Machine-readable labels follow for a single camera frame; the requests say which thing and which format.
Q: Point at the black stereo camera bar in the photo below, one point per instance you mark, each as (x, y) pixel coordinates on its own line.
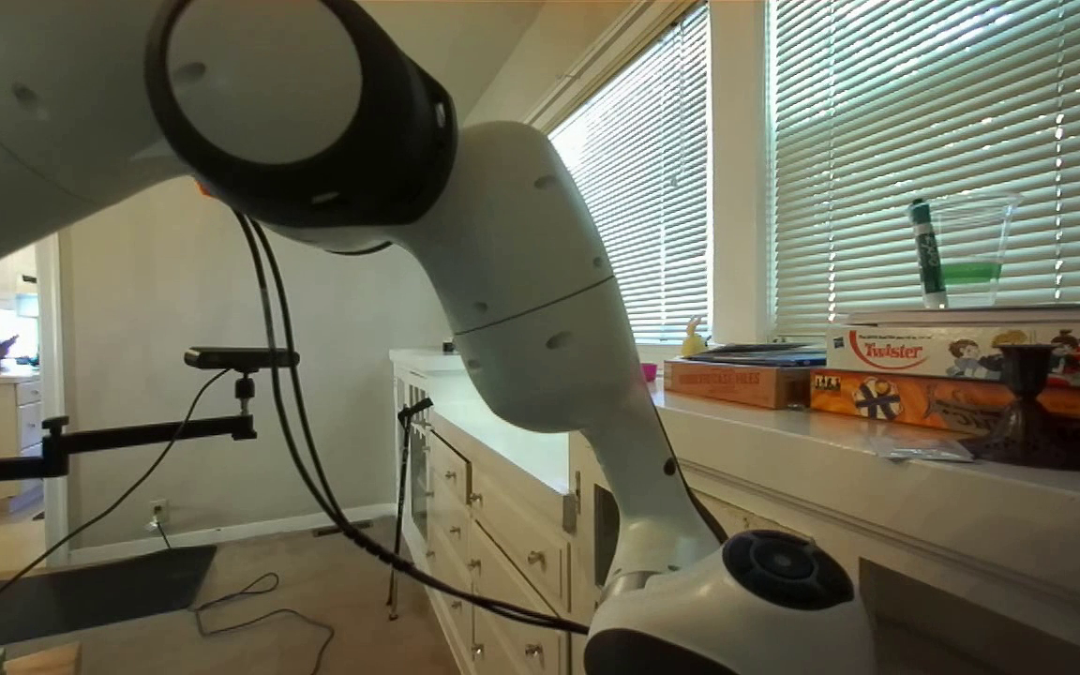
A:
(224, 356)

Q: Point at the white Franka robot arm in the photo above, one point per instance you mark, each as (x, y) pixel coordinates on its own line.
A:
(517, 275)

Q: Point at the black tripod stand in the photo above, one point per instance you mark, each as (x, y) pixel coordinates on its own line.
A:
(406, 472)

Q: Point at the white red board game box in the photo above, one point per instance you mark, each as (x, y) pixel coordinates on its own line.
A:
(916, 351)

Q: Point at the white wall outlet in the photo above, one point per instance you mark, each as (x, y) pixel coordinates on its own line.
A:
(159, 513)

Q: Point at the dark flat book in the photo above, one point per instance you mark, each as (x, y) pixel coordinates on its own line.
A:
(751, 352)

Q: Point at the white drawer cabinet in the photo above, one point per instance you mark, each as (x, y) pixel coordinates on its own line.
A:
(504, 500)

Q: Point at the brown game box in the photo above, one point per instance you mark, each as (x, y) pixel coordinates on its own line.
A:
(729, 382)

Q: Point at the green marker pen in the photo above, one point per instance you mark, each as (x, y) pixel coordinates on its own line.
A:
(929, 247)

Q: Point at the orange board game box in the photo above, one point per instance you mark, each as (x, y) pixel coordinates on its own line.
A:
(892, 398)

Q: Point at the wide white window blinds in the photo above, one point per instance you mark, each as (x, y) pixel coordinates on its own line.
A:
(892, 125)

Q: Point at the dark wooden goblet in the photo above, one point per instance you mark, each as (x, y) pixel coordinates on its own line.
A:
(1034, 423)

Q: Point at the black floor mat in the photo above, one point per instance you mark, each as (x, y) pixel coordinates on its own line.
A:
(67, 602)

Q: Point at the clear plastic cup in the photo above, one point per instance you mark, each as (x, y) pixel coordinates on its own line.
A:
(978, 283)

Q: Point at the white kitchen wall cabinet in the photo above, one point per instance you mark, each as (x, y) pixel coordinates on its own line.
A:
(9, 295)

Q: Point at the yellow plush bunny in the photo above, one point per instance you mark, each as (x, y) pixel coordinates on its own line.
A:
(694, 338)

